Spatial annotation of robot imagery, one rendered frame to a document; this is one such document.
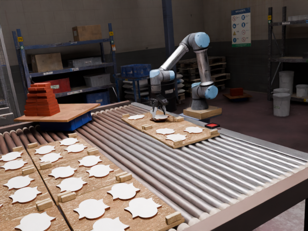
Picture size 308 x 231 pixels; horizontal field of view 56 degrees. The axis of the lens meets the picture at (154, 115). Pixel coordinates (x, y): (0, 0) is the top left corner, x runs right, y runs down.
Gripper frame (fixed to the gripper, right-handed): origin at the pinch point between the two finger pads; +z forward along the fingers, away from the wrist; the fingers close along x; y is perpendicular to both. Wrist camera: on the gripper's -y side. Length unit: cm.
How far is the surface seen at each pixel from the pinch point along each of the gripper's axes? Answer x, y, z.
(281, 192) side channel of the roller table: 33, -120, 2
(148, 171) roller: 54, -61, 6
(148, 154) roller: 42, -44, 5
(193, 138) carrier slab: 10.3, -47.5, 3.4
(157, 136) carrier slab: 23.3, -27.9, 3.4
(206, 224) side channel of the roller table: 67, -114, 2
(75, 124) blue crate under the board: 52, 40, 2
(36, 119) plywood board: 77, 52, -6
